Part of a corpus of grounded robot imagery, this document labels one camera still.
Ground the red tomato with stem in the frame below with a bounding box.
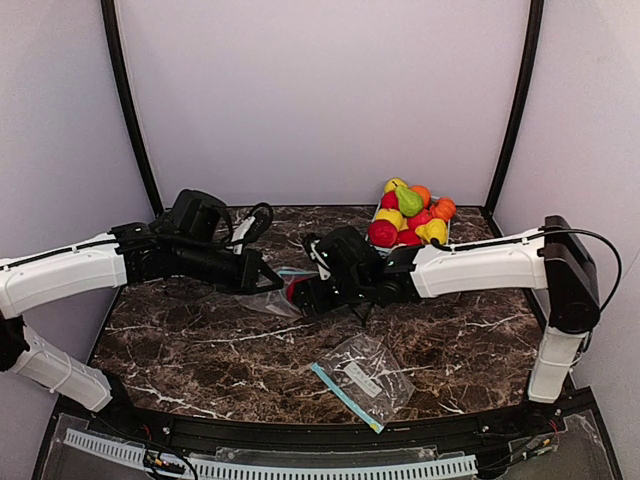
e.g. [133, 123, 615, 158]
[286, 277, 314, 308]

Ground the clear zip bag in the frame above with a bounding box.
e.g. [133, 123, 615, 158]
[311, 333, 415, 434]
[233, 266, 316, 318]

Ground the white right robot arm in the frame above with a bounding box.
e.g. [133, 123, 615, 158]
[287, 215, 610, 404]

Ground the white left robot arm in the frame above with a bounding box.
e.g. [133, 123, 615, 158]
[1, 189, 283, 413]

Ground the red wrinkled fruit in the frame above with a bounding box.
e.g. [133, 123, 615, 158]
[368, 220, 398, 248]

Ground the yellow apple front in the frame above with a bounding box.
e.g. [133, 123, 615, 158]
[375, 208, 405, 231]

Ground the light blue plastic basket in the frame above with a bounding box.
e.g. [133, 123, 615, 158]
[367, 206, 451, 249]

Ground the red apple back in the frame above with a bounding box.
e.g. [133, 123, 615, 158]
[380, 190, 399, 210]

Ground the green pear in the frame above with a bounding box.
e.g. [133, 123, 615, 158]
[394, 185, 424, 218]

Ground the yellow fruit back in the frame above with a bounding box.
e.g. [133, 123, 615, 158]
[384, 177, 408, 193]

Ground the yellow lemon right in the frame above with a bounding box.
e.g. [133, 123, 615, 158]
[414, 218, 448, 245]

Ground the orange fruit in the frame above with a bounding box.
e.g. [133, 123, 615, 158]
[410, 185, 431, 208]

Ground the orange pumpkin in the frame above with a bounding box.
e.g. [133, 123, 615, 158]
[430, 197, 457, 223]

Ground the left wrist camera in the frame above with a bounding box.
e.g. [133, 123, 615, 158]
[231, 202, 274, 255]

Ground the black left frame post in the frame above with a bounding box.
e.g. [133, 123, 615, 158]
[100, 0, 164, 217]

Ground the black frame post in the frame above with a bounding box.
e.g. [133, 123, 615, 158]
[484, 0, 545, 216]
[100, 0, 164, 217]

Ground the black front table rail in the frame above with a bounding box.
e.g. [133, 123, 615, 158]
[89, 390, 577, 464]

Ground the white slotted cable duct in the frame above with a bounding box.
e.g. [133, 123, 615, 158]
[63, 428, 478, 479]

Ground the black right frame post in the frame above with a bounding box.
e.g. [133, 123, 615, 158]
[484, 0, 545, 216]

